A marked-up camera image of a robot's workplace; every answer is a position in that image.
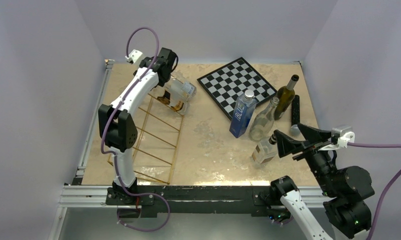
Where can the black flat remote bar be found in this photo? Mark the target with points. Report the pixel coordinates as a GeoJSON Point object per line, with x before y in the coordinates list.
{"type": "Point", "coordinates": [295, 110]}

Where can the clear round glass bottle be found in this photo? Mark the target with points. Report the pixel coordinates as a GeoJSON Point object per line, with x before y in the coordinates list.
{"type": "Point", "coordinates": [264, 121]}

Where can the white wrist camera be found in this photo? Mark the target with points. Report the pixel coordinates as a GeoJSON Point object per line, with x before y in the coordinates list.
{"type": "Point", "coordinates": [340, 137]}
{"type": "Point", "coordinates": [135, 57]}

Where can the blue square Blu bottle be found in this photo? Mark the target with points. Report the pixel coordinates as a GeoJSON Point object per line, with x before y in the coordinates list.
{"type": "Point", "coordinates": [242, 114]}

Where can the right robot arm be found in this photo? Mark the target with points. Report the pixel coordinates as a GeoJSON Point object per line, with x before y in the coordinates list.
{"type": "Point", "coordinates": [347, 188]}

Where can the clear bottle gold black label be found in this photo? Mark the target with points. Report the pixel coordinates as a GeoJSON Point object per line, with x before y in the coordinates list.
{"type": "Point", "coordinates": [174, 101]}

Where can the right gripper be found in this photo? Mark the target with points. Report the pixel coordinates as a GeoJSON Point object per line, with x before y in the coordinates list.
{"type": "Point", "coordinates": [316, 139]}

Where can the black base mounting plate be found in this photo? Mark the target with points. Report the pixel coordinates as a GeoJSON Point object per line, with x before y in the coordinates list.
{"type": "Point", "coordinates": [256, 201]}

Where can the dark green wine bottle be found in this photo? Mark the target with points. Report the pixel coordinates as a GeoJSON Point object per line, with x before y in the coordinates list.
{"type": "Point", "coordinates": [285, 94]}

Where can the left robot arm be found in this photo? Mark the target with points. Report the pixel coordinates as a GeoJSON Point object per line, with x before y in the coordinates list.
{"type": "Point", "coordinates": [117, 128]}

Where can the clear bottle white label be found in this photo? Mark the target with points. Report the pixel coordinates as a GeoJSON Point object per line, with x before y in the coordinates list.
{"type": "Point", "coordinates": [185, 89]}

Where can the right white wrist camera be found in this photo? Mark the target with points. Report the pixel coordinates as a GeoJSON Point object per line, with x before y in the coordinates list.
{"type": "Point", "coordinates": [340, 137]}

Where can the gold wire wine rack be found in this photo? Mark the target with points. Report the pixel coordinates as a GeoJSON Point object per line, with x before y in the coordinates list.
{"type": "Point", "coordinates": [159, 129]}

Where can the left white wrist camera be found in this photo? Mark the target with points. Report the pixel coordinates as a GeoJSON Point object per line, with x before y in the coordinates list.
{"type": "Point", "coordinates": [135, 57]}

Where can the black white chessboard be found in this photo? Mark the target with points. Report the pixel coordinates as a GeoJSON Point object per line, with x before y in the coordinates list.
{"type": "Point", "coordinates": [225, 84]}

